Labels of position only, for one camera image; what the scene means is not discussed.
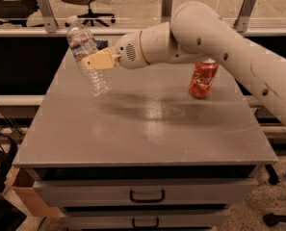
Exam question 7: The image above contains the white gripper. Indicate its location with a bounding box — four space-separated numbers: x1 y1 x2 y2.
82 31 148 70

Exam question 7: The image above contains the clear plastic water bottle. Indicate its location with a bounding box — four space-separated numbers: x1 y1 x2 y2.
66 15 111 96

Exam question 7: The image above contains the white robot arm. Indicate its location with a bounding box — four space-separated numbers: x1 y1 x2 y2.
83 1 286 126

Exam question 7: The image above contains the orange soda can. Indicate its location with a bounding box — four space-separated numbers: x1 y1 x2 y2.
189 59 219 99

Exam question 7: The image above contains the grey drawer cabinet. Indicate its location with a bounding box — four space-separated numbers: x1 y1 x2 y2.
13 54 276 219

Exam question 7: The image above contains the cardboard box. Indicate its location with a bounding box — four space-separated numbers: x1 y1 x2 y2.
2 167 61 218

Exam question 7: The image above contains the lower grey drawer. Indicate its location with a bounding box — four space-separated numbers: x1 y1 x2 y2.
63 209 229 231

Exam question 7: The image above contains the grey drawer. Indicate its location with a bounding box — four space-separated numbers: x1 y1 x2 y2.
34 178 257 208
63 209 229 231

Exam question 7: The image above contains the upper grey drawer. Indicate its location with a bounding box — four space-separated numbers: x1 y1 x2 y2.
34 178 257 208

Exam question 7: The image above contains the black equipment at left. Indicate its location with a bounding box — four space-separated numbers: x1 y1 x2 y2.
0 133 26 231

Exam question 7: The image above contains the black caster base right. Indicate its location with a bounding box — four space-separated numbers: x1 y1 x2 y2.
263 165 286 227

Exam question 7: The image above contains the left metal bracket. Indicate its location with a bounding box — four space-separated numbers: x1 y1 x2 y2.
37 0 58 33

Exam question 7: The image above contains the metal bracket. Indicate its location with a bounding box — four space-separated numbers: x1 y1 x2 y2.
161 0 173 22
233 0 256 33
37 0 58 33

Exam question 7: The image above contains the middle metal bracket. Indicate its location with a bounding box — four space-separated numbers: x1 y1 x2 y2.
161 0 173 22

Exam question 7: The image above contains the right metal bracket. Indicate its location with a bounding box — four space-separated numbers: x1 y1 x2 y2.
233 0 256 33

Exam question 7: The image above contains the black upper drawer handle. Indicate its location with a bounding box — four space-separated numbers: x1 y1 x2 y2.
129 190 166 204

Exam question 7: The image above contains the black drawer handle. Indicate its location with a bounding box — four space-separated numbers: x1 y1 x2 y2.
131 218 160 229
129 190 166 204

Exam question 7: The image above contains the black lower drawer handle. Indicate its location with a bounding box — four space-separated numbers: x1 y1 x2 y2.
131 218 160 229

